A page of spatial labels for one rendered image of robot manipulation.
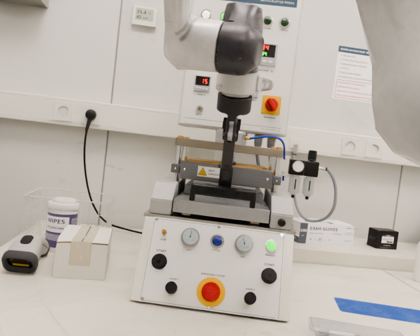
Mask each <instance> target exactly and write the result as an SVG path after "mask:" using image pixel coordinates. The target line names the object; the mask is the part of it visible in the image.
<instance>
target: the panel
mask: <svg viewBox="0 0 420 336"><path fill-rule="evenodd" d="M187 228H194V229H196V230H197V231H198V232H199V236H200V238H199V242H198V244H196V245H195V246H193V247H188V246H186V245H184V244H183V242H182V240H181V234H182V232H183V231H184V230H185V229H187ZM216 235H218V236H220V237H221V238H222V240H223V242H222V244H221V245H220V246H215V245H214V244H213V243H212V238H213V237H214V236H216ZM240 235H248V236H250V237H251V238H252V240H253V249H252V250H251V251H250V252H249V253H246V254H243V253H240V252H238V250H236V248H235V241H236V238H238V236H240ZM269 241H274V242H275V243H276V249H275V250H273V251H270V250H268V248H267V243H268V242H269ZM284 253H285V233H280V232H274V231H264V230H258V229H248V228H242V227H232V226H226V225H216V224H210V223H200V222H195V221H185V220H179V219H169V218H163V217H154V218H153V225H152V229H151V236H150V240H149V246H148V250H147V257H146V262H145V268H144V272H143V279H142V283H141V290H140V294H139V301H142V302H147V303H156V304H162V305H171V306H176V307H186V308H191V309H200V310H206V311H215V312H220V313H230V314H235V315H244V316H250V317H259V318H264V319H274V320H279V321H280V315H281V295H282V284H283V264H284ZM156 255H162V256H164V258H165V264H164V266H162V267H160V268H158V267H156V266H154V264H153V258H154V256H156ZM266 269H272V270H274V272H275V274H276V278H275V280H274V281H272V282H266V281H265V280H264V278H263V272H264V270H266ZM170 281H173V282H175V283H176V284H177V287H178V289H177V292H176V293H175V294H172V295H171V294H168V292H166V290H165V286H166V284H167V283H168V282H170ZM208 282H214V283H216V284H217V285H218V286H219V288H220V296H219V298H218V299H217V300H216V301H212V302H209V301H206V300H205V299H204V298H203V296H202V294H201V290H202V288H203V286H204V284H206V283H208ZM248 292H253V293H254V294H255V295H256V298H257V299H256V302H255V303H254V304H252V305H248V304H246V303H245V302H244V296H245V294H246V293H248Z"/></svg>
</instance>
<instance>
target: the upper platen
mask: <svg viewBox="0 0 420 336"><path fill-rule="evenodd" d="M222 156H223V151H222ZM222 156H221V161H216V160H210V159H200V158H190V159H187V161H195V162H201V163H212V164H221V163H222ZM234 167H245V168H251V169H262V170H268V169H267V168H266V167H264V166H261V165H250V164H244V163H236V165H234ZM268 171H270V170H268Z"/></svg>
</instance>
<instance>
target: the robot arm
mask: <svg viewBox="0 0 420 336"><path fill-rule="evenodd" d="M163 2H164V17H165V34H164V44H163V51H164V54H165V57H166V59H167V60H168V61H169V62H170V63H171V64H172V65H173V66H174V67H175V68H176V69H177V70H195V71H208V72H214V73H217V78H216V86H215V87H216V90H218V91H220V92H219V93H218V96H217V110H218V111H219V112H221V113H225V114H227V117H224V119H223V140H224V142H223V156H222V163H221V164H219V165H218V168H220V173H219V185H218V186H222V187H231V182H232V176H233V166H234V165H236V162H234V161H233V158H234V149H235V142H236V141H237V140H238V134H239V130H240V127H241V119H238V116H239V115H247V114H249V113H250V112H251V103H252V98H253V97H252V96H251V95H252V94H255V93H256V91H269V90H272V88H273V84H274V82H273V81H272V80H270V79H267V78H265V77H262V76H260V75H259V70H258V66H259V65H260V63H261V58H262V54H263V46H264V38H263V10H262V8H260V7H259V6H258V5H255V4H252V3H239V2H232V3H228V4H227V5H226V8H225V12H224V16H223V20H222V21H218V20H214V19H205V18H200V17H197V16H195V15H194V14H192V13H190V0H163ZM356 3H357V8H358V11H359V16H360V19H361V24H362V27H363V32H364V36H365V40H366V44H367V48H368V52H369V57H370V60H371V65H372V93H371V102H372V108H373V117H374V122H375V130H376V131H377V132H378V134H380V136H381V137H382V139H383V140H384V142H386V144H387V145H388V146H389V148H390V149H391V150H392V152H394V153H395V154H397V155H399V156H401V157H403V158H405V159H407V160H409V161H411V162H413V163H415V164H417V165H420V0H356Z"/></svg>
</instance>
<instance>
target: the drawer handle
mask: <svg viewBox="0 0 420 336"><path fill-rule="evenodd" d="M256 194H257V193H256V191H254V190H249V189H238V188H232V187H222V186H216V185H206V184H200V183H192V184H191V189H190V195H189V200H190V201H194V200H195V195H205V196H211V197H222V198H228V199H238V200H244V201H250V203H249V207H250V208H253V209H254V208H255V201H256Z"/></svg>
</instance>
